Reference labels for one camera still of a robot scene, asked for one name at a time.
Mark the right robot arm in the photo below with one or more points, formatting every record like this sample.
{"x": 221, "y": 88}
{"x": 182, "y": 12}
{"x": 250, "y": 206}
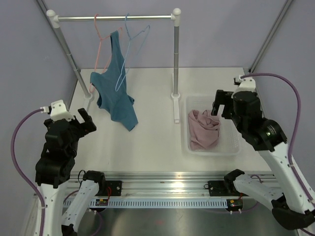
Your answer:
{"x": 289, "y": 205}

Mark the blue tank top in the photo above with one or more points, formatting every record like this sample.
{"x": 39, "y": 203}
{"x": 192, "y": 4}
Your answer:
{"x": 111, "y": 87}

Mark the aluminium frame post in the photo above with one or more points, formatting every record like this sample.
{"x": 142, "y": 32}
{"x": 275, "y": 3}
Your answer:
{"x": 270, "y": 35}

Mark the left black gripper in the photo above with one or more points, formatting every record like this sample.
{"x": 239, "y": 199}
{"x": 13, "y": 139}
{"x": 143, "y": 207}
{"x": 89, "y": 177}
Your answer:
{"x": 85, "y": 128}

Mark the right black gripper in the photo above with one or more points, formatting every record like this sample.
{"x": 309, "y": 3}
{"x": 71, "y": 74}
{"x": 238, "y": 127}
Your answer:
{"x": 222, "y": 98}

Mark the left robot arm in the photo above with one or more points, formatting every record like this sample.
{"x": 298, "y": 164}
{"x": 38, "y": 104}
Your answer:
{"x": 52, "y": 174}

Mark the metal clothes rack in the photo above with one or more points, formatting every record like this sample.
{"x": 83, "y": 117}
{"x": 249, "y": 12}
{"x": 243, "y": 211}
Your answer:
{"x": 175, "y": 16}

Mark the pink tank top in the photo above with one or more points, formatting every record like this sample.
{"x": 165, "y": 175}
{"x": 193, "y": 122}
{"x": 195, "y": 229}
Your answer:
{"x": 204, "y": 130}

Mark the blue plastic hanger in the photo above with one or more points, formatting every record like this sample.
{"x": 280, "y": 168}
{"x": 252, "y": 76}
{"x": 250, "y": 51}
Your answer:
{"x": 131, "y": 38}

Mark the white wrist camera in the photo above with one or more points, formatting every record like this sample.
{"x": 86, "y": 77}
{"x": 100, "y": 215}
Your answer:
{"x": 58, "y": 111}
{"x": 245, "y": 84}

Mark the white slotted cable duct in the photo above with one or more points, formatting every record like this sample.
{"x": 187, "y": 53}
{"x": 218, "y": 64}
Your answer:
{"x": 158, "y": 203}

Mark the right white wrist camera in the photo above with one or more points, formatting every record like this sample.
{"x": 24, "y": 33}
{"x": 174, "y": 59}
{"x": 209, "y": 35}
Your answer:
{"x": 245, "y": 84}

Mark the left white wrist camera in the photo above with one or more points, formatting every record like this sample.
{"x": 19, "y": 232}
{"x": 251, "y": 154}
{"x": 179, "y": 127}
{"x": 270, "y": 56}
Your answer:
{"x": 58, "y": 111}

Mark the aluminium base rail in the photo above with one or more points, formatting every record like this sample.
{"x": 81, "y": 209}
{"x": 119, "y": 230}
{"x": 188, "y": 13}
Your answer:
{"x": 164, "y": 184}

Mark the pink plastic hanger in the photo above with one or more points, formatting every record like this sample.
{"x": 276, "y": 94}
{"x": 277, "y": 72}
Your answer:
{"x": 101, "y": 39}

